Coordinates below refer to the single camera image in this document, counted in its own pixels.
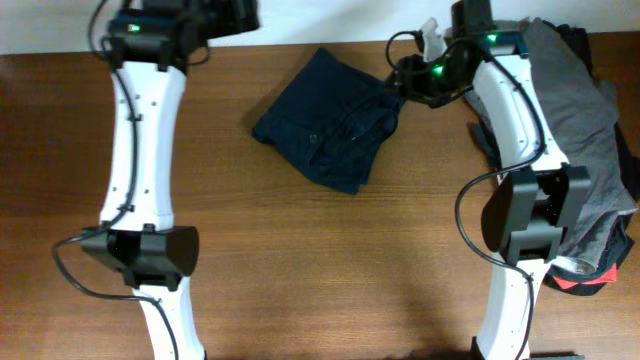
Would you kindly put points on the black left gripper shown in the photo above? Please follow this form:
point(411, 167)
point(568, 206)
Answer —
point(228, 22)

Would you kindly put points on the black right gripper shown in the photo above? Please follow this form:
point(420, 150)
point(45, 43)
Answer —
point(408, 79)

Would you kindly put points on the navy blue shorts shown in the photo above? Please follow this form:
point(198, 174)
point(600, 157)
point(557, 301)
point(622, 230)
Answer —
point(330, 122)

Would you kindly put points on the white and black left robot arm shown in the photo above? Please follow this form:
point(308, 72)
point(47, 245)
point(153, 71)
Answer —
point(148, 49)

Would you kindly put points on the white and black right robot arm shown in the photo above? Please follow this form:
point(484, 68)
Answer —
point(517, 216)

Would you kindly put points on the grey shorts on pile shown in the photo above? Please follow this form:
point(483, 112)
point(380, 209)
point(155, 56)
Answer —
point(581, 114)

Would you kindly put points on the black garment under pile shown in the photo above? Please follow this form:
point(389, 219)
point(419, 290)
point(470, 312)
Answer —
point(619, 244)

